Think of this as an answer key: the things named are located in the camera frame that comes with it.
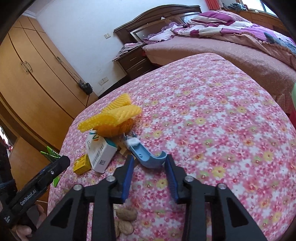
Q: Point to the large bed pink sheet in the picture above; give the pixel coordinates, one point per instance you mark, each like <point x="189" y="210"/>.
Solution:
<point x="270" y="65"/>

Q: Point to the long wooden low cabinet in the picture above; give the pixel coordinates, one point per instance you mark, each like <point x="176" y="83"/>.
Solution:
<point x="264" y="19"/>

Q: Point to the person left hand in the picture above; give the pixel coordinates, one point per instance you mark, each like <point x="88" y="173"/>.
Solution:
<point x="22" y="232"/>

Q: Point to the orange foam net ball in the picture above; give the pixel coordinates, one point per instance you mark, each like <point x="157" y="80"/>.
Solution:
<point x="114" y="131"/>

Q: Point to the folded yellow foam net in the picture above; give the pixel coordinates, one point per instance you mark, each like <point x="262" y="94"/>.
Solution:
<point x="110" y="118"/>

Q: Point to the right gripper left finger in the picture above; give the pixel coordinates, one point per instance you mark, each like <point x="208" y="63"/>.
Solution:
<point x="69" y="219"/>

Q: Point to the white pillow purple frill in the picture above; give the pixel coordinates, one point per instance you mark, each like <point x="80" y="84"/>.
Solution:
<point x="164" y="35"/>

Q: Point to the black bag on wardrobe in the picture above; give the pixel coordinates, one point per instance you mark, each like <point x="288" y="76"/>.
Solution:
<point x="86" y="87"/>

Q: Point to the small yellow box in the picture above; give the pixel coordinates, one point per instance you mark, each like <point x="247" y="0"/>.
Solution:
<point x="82" y="165"/>

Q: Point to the wall power socket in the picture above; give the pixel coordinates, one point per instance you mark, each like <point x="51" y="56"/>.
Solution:
<point x="103" y="81"/>

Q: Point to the window with wooden frame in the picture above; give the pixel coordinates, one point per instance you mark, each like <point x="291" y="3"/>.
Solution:
<point x="257" y="5"/>

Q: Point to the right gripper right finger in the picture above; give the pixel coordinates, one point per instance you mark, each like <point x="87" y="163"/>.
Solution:
<point x="230" y="220"/>

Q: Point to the red floral curtain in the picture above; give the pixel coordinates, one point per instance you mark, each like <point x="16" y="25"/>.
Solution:
<point x="213" y="4"/>

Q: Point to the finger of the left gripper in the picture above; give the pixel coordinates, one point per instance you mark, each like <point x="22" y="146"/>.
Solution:
<point x="53" y="170"/>

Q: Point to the dark wooden headboard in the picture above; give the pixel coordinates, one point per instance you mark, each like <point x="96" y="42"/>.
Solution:
<point x="153" y="20"/>

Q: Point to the blue clothes on cabinet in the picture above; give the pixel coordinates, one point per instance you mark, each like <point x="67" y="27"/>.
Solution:
<point x="237" y="7"/>

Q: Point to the yellow foam net sheet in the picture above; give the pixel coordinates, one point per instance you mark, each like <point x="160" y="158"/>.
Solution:
<point x="119" y="102"/>

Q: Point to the purple patchwork quilt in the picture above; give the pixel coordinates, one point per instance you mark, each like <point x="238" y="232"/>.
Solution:
<point x="227" y="26"/>

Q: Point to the white medicine box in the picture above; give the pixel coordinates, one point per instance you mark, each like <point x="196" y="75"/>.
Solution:
<point x="100" y="151"/>

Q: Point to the dark wooden nightstand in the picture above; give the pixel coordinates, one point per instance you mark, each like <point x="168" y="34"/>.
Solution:
<point x="135" y="63"/>

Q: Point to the pink floral covered table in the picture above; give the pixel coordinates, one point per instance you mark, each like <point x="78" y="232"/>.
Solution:
<point x="220" y="126"/>

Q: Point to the wooden wardrobe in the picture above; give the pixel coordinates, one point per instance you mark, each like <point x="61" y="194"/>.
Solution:
<point x="40" y="96"/>

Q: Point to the red bin with green rim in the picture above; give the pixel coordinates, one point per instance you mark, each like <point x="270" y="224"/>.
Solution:
<point x="293" y="95"/>

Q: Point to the blue plastic tape dispenser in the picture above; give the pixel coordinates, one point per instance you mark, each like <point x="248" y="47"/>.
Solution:
<point x="144" y="156"/>

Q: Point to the clothes pile on nightstand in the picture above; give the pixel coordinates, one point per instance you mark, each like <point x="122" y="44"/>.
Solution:
<point x="127" y="48"/>

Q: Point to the green mosquito coil box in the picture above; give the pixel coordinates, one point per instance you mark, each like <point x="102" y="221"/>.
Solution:
<point x="52" y="156"/>

